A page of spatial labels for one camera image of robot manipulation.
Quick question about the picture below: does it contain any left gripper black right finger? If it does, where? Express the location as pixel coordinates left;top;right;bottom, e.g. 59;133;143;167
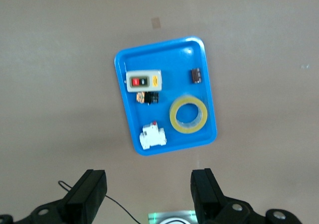
190;168;302;224

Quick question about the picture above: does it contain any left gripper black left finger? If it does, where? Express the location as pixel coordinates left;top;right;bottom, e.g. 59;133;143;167
0;169;108;224

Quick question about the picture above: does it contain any yellow packing tape roll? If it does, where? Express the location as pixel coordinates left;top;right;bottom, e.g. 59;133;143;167
169;94;208;134

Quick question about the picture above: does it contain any white circuit breaker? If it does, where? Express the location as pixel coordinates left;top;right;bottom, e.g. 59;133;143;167
139;120;167;150

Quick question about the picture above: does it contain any black orange push button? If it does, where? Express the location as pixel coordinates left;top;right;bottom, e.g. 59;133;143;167
136;91;160;105

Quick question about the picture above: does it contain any blue plastic tray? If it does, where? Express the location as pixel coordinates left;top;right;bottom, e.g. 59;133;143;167
114;36;218;157

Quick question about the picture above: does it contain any thin black left gripper wire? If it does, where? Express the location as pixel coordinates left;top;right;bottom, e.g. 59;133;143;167
58;180;140;224

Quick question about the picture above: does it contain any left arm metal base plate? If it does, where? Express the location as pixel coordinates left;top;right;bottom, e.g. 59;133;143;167
148;210;197;224

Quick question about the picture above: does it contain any grey push-button switch box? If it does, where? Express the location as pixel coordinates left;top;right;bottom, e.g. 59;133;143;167
124;69;162;93

